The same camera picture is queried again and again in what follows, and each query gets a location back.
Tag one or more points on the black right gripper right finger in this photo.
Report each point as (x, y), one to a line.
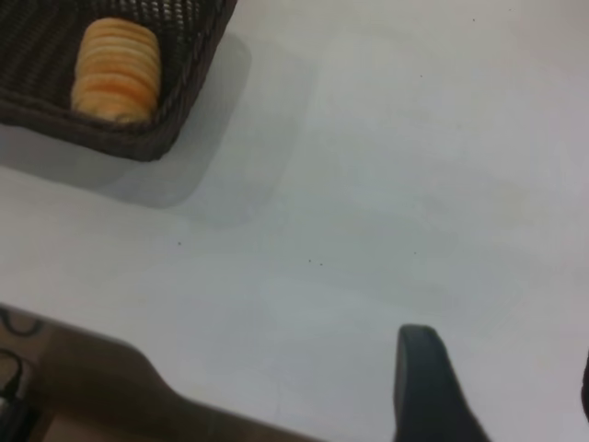
(585, 387)

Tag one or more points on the dark brown woven basket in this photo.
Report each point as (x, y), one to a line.
(37, 27)

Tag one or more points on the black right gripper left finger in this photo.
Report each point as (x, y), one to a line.
(428, 391)

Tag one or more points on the orange ridged bread roll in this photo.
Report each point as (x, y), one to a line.
(115, 69)

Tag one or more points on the brown blurred base plate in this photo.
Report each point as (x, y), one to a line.
(101, 391)

